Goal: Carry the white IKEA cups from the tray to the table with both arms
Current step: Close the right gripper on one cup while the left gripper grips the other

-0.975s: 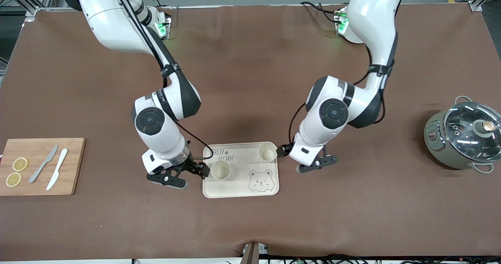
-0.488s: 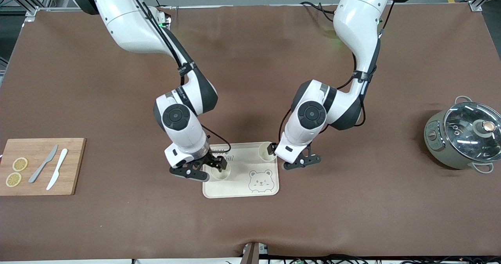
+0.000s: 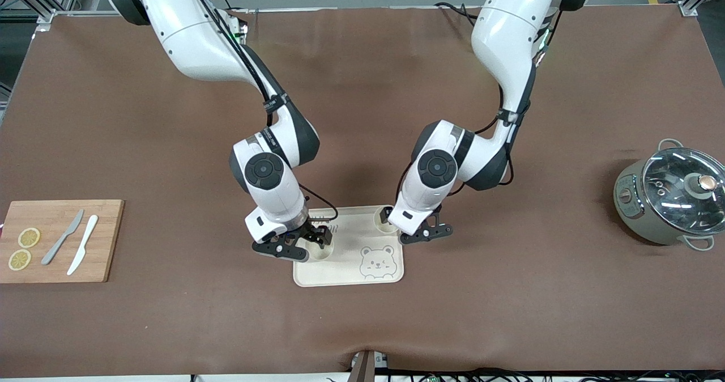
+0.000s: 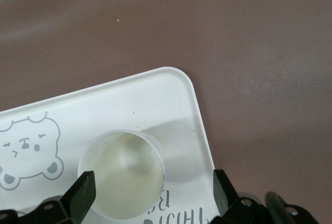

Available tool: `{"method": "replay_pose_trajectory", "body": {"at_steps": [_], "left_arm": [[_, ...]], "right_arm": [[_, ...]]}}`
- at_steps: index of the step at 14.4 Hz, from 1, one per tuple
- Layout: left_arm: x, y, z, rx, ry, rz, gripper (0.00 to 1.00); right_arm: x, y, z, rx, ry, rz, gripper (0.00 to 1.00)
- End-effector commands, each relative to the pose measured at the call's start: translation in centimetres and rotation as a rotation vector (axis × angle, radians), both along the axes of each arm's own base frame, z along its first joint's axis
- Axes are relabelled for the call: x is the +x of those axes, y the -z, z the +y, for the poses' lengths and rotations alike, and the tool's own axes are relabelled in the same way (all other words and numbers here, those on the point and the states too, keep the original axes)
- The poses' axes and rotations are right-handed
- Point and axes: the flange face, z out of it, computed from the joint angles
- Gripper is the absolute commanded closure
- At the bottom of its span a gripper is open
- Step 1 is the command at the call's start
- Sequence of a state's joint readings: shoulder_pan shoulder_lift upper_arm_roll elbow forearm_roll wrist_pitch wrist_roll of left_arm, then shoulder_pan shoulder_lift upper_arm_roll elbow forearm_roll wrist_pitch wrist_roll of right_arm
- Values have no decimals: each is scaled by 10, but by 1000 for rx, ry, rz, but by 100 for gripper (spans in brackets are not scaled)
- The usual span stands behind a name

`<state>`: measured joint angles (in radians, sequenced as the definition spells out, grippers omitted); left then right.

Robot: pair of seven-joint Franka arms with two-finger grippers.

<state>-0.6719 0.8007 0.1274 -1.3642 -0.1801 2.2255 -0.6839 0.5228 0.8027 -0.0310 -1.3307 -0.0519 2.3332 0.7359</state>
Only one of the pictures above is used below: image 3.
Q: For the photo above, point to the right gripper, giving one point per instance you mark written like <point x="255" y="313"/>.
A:
<point x="311" y="232"/>

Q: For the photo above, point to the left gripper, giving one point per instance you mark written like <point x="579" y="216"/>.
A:
<point x="384" y="215"/>

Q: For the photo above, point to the white IKEA cup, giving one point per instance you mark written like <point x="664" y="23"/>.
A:
<point x="391" y="228"/>
<point x="320" y="254"/>

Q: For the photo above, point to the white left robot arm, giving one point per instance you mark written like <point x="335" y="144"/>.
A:
<point x="504" y="25"/>

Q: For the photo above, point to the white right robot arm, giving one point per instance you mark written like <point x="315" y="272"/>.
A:
<point x="187" y="30"/>

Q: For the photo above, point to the cream bear print tray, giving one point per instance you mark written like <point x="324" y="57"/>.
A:
<point x="351" y="257"/>

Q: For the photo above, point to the brown table mat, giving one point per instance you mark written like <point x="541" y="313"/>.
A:
<point x="170" y="325"/>

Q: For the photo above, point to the wooden cutting board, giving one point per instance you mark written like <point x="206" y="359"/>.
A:
<point x="102" y="240"/>

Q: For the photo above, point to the white plastic knife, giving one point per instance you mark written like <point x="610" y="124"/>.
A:
<point x="82" y="246"/>

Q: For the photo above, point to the pale green electric pot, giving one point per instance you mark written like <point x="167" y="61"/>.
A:
<point x="628" y="212"/>

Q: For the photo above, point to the grey plastic knife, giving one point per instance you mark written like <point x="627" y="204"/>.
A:
<point x="59" y="240"/>

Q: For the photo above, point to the lemon slice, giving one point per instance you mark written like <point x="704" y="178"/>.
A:
<point x="19" y="259"/>
<point x="29" y="237"/>

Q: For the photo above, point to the grey clamp bracket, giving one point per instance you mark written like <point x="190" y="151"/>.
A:
<point x="362" y="368"/>

